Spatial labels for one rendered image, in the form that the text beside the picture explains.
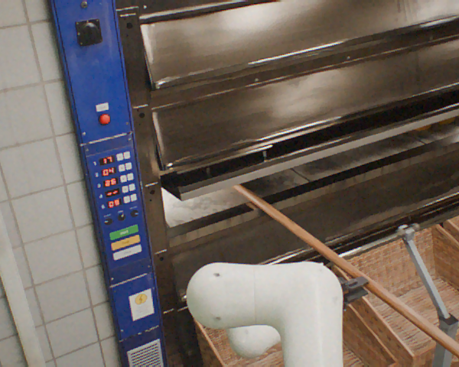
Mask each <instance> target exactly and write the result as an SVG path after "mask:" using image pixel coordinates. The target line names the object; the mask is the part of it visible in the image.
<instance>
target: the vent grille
mask: <svg viewBox="0 0 459 367"><path fill-rule="evenodd" d="M127 356H128V360H129V366H130V367H163V362H162V357H161V344H160V339H157V340H155V341H153V342H150V343H148V344H145V345H143V346H141V347H138V348H137V349H133V350H131V351H129V352H127Z"/></svg>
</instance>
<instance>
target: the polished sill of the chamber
mask: <svg viewBox="0 0 459 367"><path fill-rule="evenodd" d="M457 149H459V133H457V134H455V135H452V136H449V137H446V138H442V139H440V140H437V141H433V142H431V143H428V144H426V145H420V146H418V147H415V148H411V149H408V150H405V151H401V152H399V153H397V154H393V155H390V156H388V157H385V158H381V159H379V160H376V161H373V162H370V163H368V164H364V165H359V166H356V167H352V168H350V169H347V170H345V171H341V172H338V173H335V174H332V175H330V176H327V177H323V178H321V179H318V180H315V181H312V182H310V183H303V184H300V185H298V186H296V187H292V188H289V189H287V190H283V191H281V192H278V193H274V194H272V195H269V196H265V197H263V198H261V199H263V200H264V201H265V202H267V203H268V204H269V205H271V206H272V207H274V208H275V209H276V210H278V211H280V210H282V209H285V208H288V207H290V206H294V205H297V204H299V203H303V202H305V201H308V200H311V199H316V198H318V197H320V196H324V195H327V194H329V193H333V192H335V191H337V190H341V189H343V188H346V187H350V186H353V185H355V184H358V183H360V182H365V181H368V180H372V179H374V178H376V177H380V176H382V175H384V174H388V173H391V172H393V171H397V170H399V169H402V168H404V167H408V166H410V165H413V164H419V163H421V162H423V161H427V160H430V159H432V158H436V157H438V156H441V155H443V154H447V153H449V152H452V151H455V150H457ZM264 215H268V214H267V213H265V211H264V210H262V209H261V208H259V207H258V206H257V205H255V204H254V203H253V202H252V201H249V202H247V203H243V204H240V205H238V206H234V207H232V208H229V209H225V210H223V211H220V212H218V213H214V214H212V215H207V216H203V217H200V218H199V219H194V220H191V221H189V222H185V223H182V224H180V225H178V226H174V227H171V228H169V229H167V232H168V244H169V248H170V247H175V246H178V245H182V244H184V243H186V242H189V241H192V240H195V239H198V238H200V237H203V236H206V235H209V234H212V233H215V232H217V231H222V230H224V229H228V228H231V227H233V226H237V225H239V224H241V223H244V222H248V221H249V220H252V219H256V218H259V217H261V216H264Z"/></svg>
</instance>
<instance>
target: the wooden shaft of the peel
mask: <svg viewBox="0 0 459 367"><path fill-rule="evenodd" d="M232 187H233V188H234V189H235V190H237V191H238V192H240V193H241V194H242V195H243V196H245V197H246V198H247V199H249V200H251V201H252V202H253V203H254V204H255V205H257V206H258V207H259V208H261V209H262V210H264V211H265V213H267V214H268V215H270V216H271V217H273V218H274V219H276V220H277V221H278V222H280V223H281V224H282V225H283V226H284V227H285V228H286V229H288V230H289V231H290V232H293V233H294V234H295V235H297V236H298V237H299V238H300V239H301V240H302V241H304V242H305V243H307V244H308V245H309V246H310V247H312V248H314V249H315V250H317V251H318V252H319V253H320V254H321V255H323V256H324V257H325V258H326V259H328V260H329V261H331V262H332V263H333V264H334V265H336V266H337V267H338V268H340V269H341V270H342V271H344V272H345V273H347V274H348V275H349V276H351V278H353V279H356V278H358V277H360V276H364V277H365V278H366V279H367V280H368V281H369V283H368V284H367V285H365V286H363V287H365V288H366V289H367V290H369V291H370V292H372V293H373V294H375V295H376V296H377V297H378V298H379V299H380V300H382V302H384V303H385V304H387V305H388V306H389V307H391V308H392V309H393V310H395V311H397V312H398V313H400V314H401V315H402V316H404V318H406V319H407V320H408V321H409V322H410V323H412V324H413V325H414V326H416V327H417V328H419V329H420V330H421V331H422V332H423V333H425V334H426V335H429V336H430V337H431V338H432V339H434V340H435V341H436V342H438V343H439V344H440V345H441V346H443V347H444V348H445V349H446V350H447V351H448V352H450V353H451V354H453V355H454V356H456V357H457V358H458V359H459V343H458V342H457V341H455V340H454V339H452V338H450V337H449V336H447V335H446V334H445V333H443V332H442V331H440V330H439V329H438V328H437V327H436V326H435V325H433V324H432V323H430V322H429V321H428V320H426V319H425V318H424V317H422V316H421V315H420V314H418V313H416V312H415V311H414V310H412V309H411V308H409V307H407V306H406V304H404V303H403V302H401V301H400V300H399V299H398V298H397V297H395V296H393V295H392V294H390V293H389V292H388V291H387V290H386V289H383V288H382V287H381V286H379V285H378V284H377V283H376V282H375V281H373V280H372V279H370V278H369V277H367V276H366V275H365V274H364V273H362V272H361V271H359V270H358V268H355V267H353V266H352V265H351V264H350V263H348V262H347V261H345V260H344V259H343V258H341V257H340V256H339V255H338V254H337V253H336V252H334V251H333V250H331V249H329V248H328V247H327V246H325V245H324V244H322V243H321V242H319V241H318V240H317V239H316V238H315V237H313V236H312V235H311V234H310V233H308V232H305V231H304V230H303V229H302V228H300V227H299V226H298V225H297V224H296V223H294V222H293V221H291V220H290V219H289V218H288V217H286V216H285V215H282V214H281V213H280V212H279V211H278V210H276V209H275V208H274V207H272V206H271V205H269V204H268V203H267V202H265V201H264V200H263V199H261V198H260V197H258V196H257V195H255V194H254V193H253V192H252V191H251V190H249V188H247V187H245V186H244V185H243V184H241V183H239V184H236V185H233V186H232Z"/></svg>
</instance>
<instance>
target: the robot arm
mask: <svg viewBox="0 0 459 367"><path fill-rule="evenodd" d="M368 283H369V281H368V280H367V279H366V278H365V277H364V276H360V277H358V278H356V279H352V280H349V281H345V280H344V279H342V278H338V279H337V277H336V276H335V274H334V273H333V272H332V271H331V270H330V269H328V268H326V267H325V266H322V265H319V264H317V263H313V262H301V263H294V264H286V265H243V264H223V263H216V264H208V265H205V266H203V267H202V268H201V269H199V270H198V272H197V273H196V274H195V275H194V276H193V277H192V278H191V280H190V282H189V284H188V286H187V294H186V298H187V306H188V309H189V311H190V313H191V314H192V316H193V317H194V318H195V319H196V320H197V322H198V323H200V324H202V325H203V326H206V327H208V328H211V329H215V330H224V329H226V333H227V336H228V338H229V343H230V345H231V347H232V349H233V351H234V353H235V354H237V355H238V356H242V357H244V358H247V359H253V358H256V357H259V356H262V355H263V354H265V353H266V352H267V351H268V350H269V349H271V348H272V347H273V346H275V345H277V344H279V343H282V352H283V359H284V367H343V343H342V329H343V319H342V313H343V312H345V311H346V308H345V307H346V306H347V305H348V304H350V303H352V302H354V301H356V300H357V299H359V298H361V297H363V296H365V295H367V294H368V291H367V290H366V289H365V288H363V286H365V285H367V284H368ZM344 291H349V292H347V293H345V294H342V293H343V292H344Z"/></svg>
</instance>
